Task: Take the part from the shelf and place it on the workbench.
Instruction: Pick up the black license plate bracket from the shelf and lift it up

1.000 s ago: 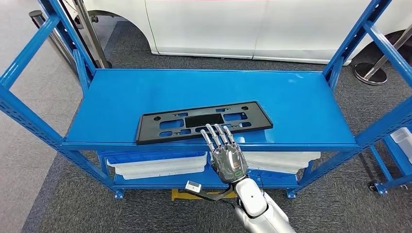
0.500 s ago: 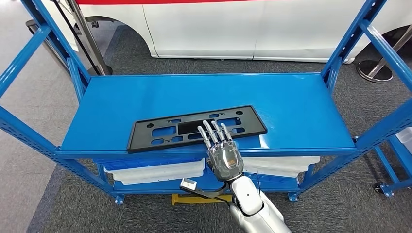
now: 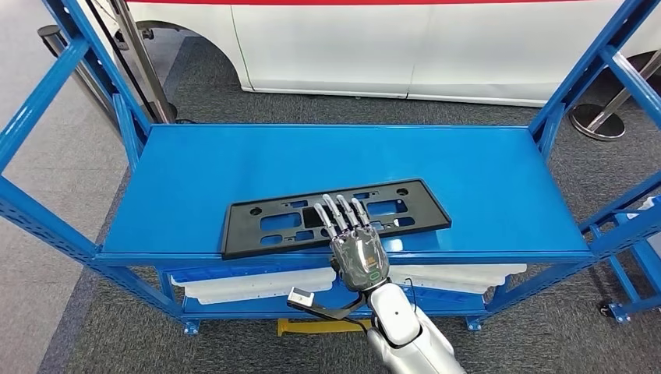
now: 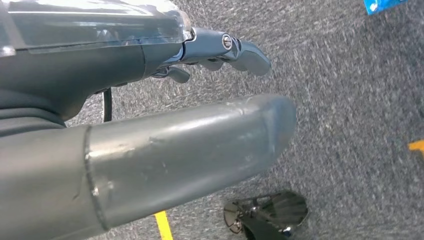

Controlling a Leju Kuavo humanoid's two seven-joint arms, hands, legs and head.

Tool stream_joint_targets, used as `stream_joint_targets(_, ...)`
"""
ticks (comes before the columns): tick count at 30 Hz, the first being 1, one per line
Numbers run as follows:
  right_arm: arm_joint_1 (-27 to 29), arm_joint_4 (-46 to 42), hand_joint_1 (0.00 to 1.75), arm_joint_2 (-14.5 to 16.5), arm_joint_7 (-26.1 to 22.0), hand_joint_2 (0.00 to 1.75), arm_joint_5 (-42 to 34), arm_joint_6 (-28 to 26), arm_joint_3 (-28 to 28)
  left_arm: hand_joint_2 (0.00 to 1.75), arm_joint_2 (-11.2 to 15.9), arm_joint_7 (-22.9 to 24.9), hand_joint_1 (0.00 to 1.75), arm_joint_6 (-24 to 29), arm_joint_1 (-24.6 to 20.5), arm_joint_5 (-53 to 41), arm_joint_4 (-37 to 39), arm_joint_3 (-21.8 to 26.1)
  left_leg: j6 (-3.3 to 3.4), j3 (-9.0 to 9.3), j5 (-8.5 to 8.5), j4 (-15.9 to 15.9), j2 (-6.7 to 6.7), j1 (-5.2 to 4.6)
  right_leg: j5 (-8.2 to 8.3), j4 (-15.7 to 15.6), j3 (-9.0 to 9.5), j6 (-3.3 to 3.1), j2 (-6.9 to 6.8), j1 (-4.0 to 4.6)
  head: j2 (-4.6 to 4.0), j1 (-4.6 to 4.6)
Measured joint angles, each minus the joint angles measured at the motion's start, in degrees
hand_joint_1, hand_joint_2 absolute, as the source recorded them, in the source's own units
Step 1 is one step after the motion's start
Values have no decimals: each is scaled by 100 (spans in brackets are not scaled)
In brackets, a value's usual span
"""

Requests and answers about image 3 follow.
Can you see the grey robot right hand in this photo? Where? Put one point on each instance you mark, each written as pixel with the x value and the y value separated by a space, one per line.
pixel 361 258

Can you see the black plastic plate frame part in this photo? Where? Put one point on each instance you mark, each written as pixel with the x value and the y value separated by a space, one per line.
pixel 242 237

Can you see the blue metal shelf rack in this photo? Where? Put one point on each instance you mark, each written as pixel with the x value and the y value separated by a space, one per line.
pixel 310 165

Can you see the white car with red stripe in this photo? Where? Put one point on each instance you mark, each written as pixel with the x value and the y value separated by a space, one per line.
pixel 335 46

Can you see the blue wheeled metal rack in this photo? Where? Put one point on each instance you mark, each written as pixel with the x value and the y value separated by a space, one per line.
pixel 619 311

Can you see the chrome stanchion with round base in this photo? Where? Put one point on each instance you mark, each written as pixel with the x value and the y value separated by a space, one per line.
pixel 594 124

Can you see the chrome slanted pole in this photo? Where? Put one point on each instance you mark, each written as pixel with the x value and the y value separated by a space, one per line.
pixel 143 62

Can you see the black camera bracket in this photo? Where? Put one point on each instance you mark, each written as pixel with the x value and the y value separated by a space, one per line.
pixel 335 313

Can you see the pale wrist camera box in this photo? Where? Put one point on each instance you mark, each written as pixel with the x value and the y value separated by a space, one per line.
pixel 300 298

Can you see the black-topped grey post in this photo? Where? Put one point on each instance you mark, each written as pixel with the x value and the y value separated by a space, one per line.
pixel 49 35

